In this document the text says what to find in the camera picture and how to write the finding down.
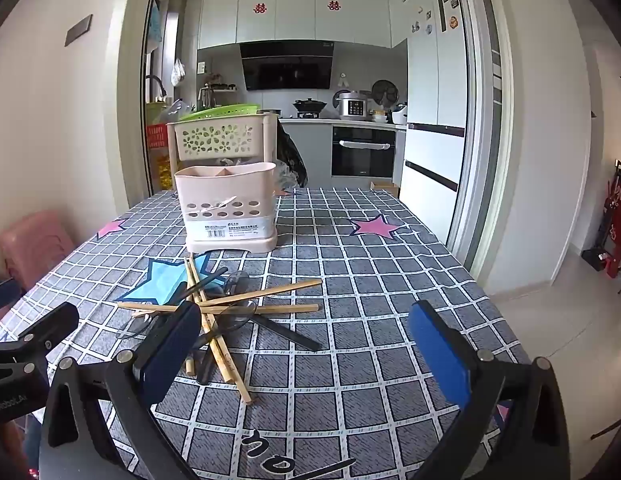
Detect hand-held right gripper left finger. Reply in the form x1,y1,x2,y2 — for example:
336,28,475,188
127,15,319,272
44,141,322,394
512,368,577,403
40,301,204,480

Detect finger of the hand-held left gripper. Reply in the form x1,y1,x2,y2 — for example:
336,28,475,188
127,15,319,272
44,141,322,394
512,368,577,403
0,277,22,317
0,302,80,367

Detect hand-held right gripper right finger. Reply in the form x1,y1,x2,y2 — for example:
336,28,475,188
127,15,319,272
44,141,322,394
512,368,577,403
407,300,572,480

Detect dark translucent plastic spoon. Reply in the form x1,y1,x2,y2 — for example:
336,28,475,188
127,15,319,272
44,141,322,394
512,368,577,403
115,266,230,339
210,304,322,352
195,270,252,386

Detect pink plastic utensil holder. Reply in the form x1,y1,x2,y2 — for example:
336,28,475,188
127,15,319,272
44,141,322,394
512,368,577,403
174,161,280,254

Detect pink plastic stool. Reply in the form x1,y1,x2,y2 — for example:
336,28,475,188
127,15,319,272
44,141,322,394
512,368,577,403
0,210,76,293

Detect grey checked star tablecloth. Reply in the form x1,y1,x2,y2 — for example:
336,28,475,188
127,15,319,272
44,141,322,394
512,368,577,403
0,187,536,480

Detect black built-in oven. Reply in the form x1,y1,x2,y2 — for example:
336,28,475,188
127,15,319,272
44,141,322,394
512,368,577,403
331,125,398,179

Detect beige basket green lid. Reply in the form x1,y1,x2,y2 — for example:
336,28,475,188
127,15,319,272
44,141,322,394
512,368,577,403
165,114,280,197

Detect black plastic bag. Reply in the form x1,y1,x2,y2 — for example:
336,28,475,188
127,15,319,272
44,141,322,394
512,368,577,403
276,127,309,189

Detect red hanging decorations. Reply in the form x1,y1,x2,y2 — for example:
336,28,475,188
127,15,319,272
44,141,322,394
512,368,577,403
601,159,621,281

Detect green plastic tray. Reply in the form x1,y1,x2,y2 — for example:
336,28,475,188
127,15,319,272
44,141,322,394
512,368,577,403
179,104,260,122

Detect white refrigerator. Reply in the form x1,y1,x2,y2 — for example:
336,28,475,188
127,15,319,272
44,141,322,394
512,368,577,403
393,0,470,247

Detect silver pressure cooker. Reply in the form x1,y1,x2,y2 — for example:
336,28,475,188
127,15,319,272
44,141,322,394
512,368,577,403
335,90,368,120

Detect round black fan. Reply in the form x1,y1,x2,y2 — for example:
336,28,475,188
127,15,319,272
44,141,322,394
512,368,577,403
371,79,402,109

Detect black range hood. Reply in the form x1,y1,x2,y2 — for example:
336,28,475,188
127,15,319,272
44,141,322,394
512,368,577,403
239,41,336,92

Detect white upper kitchen cabinets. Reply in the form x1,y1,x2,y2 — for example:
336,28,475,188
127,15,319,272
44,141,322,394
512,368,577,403
198,0,394,51

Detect dark wall panel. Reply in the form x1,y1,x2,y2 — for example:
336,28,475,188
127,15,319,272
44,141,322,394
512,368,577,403
65,14,94,47

